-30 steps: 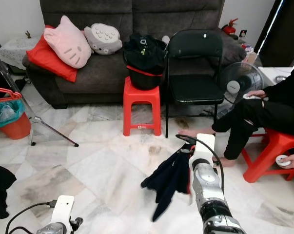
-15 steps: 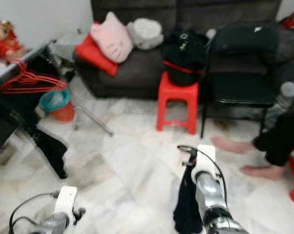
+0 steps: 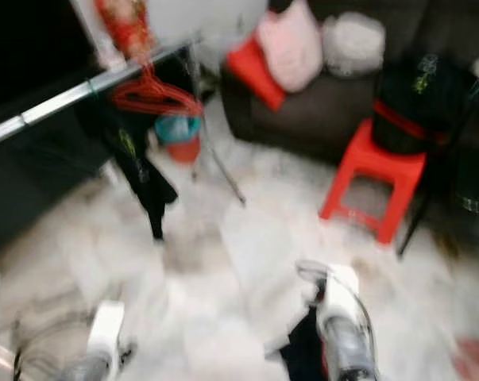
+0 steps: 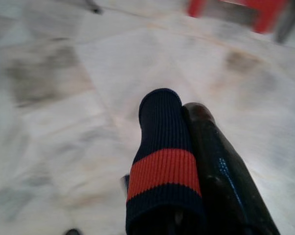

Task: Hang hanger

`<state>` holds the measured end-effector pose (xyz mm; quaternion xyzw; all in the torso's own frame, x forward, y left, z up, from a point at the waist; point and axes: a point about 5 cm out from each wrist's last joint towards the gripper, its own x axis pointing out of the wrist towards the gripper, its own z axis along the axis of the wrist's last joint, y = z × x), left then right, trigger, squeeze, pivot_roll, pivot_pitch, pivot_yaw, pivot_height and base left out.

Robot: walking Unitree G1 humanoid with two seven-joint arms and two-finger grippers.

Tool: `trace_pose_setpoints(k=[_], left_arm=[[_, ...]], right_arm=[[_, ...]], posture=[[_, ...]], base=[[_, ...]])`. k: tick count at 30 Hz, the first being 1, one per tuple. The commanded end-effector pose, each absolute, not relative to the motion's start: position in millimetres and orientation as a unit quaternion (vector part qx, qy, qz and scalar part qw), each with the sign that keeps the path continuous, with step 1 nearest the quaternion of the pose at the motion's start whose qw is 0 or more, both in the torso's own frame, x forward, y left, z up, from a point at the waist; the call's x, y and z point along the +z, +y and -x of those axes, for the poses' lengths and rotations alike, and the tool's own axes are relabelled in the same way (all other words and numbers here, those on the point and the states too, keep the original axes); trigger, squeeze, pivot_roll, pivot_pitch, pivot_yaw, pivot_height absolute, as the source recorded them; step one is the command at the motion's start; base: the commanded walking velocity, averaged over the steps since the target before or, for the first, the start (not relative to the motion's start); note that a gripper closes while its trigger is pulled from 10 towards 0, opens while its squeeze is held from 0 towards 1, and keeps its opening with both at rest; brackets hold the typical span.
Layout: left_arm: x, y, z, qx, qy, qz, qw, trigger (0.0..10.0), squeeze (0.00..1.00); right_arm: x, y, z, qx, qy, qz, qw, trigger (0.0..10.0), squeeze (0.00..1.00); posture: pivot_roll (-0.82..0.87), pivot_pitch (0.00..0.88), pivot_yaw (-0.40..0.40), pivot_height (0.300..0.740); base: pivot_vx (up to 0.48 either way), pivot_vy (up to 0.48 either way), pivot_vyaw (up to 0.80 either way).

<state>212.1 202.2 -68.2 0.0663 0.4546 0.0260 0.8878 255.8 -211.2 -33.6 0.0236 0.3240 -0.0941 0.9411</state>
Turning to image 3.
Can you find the black garment with red trim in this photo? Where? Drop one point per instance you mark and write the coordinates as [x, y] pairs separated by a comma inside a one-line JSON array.
[[303, 353]]

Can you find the green hanger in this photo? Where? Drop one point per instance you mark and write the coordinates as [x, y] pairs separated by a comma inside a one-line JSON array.
[[92, 86]]

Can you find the chrome clothes rack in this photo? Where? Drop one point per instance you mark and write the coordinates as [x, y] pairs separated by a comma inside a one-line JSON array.
[[64, 103]]

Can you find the black garment with green logo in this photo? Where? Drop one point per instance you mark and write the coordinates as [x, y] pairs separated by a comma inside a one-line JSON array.
[[144, 171]]

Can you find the orange bin with teal liner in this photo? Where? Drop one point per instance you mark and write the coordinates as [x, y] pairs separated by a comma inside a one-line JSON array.
[[179, 143]]

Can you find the red and gold statue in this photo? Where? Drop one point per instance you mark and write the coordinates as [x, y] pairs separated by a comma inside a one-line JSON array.
[[124, 28]]

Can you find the red cushion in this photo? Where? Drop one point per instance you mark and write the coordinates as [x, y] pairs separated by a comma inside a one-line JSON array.
[[255, 71]]

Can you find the pink cat face cushion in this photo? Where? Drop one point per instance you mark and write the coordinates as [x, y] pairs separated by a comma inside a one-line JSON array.
[[291, 48]]

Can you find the dark grey sofa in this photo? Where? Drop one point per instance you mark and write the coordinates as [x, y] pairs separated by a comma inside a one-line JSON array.
[[318, 115]]

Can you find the red plastic stool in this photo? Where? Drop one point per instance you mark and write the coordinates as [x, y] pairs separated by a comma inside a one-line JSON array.
[[370, 167]]

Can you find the black red clothes pile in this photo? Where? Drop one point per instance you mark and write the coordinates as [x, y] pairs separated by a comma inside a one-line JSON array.
[[418, 115]]

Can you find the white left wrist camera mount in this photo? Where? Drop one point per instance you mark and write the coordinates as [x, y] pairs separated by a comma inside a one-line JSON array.
[[108, 329]]

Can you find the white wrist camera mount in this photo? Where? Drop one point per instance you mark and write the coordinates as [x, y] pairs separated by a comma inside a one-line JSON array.
[[341, 294], [108, 329]]

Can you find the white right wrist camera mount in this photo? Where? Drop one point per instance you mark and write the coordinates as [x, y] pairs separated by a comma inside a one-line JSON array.
[[341, 294]]

